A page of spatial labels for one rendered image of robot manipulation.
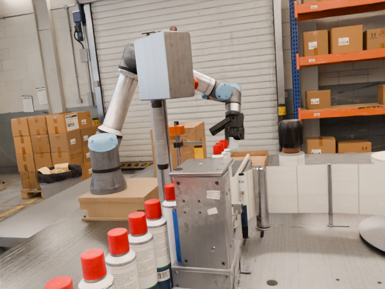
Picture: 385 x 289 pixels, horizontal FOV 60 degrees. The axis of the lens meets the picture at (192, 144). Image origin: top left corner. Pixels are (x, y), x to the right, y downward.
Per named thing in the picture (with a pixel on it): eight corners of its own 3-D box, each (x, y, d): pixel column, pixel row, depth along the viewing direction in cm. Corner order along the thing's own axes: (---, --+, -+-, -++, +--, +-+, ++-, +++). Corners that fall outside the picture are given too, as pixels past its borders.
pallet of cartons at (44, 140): (73, 198, 458) (61, 114, 440) (20, 199, 476) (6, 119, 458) (112, 175, 574) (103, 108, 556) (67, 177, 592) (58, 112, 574)
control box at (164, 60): (169, 99, 95) (163, 30, 92) (139, 101, 109) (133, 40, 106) (197, 96, 102) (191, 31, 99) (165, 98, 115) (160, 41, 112)
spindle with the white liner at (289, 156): (307, 208, 113) (304, 120, 108) (280, 207, 115) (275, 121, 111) (306, 199, 121) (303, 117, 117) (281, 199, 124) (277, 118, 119)
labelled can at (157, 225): (169, 299, 70) (159, 205, 67) (146, 297, 71) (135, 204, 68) (177, 285, 75) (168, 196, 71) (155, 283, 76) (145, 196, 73)
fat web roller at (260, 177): (270, 231, 98) (267, 168, 95) (254, 230, 99) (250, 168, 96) (271, 225, 102) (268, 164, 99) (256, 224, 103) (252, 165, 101)
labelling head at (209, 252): (233, 297, 68) (224, 175, 64) (173, 292, 72) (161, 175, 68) (242, 262, 81) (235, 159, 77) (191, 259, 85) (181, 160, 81)
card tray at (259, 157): (265, 166, 196) (265, 160, 196) (222, 167, 204) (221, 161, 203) (268, 156, 225) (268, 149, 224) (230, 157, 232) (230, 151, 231)
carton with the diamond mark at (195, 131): (198, 178, 176) (193, 127, 172) (154, 179, 181) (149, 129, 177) (207, 164, 205) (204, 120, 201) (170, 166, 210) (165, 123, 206)
